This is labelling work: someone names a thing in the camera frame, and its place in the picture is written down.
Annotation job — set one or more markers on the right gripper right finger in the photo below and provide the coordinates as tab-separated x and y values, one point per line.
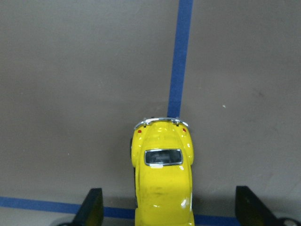
251	211

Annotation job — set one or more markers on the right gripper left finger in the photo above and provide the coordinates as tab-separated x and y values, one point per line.
91	210

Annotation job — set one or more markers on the yellow toy beetle car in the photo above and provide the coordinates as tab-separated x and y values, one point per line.
162	154

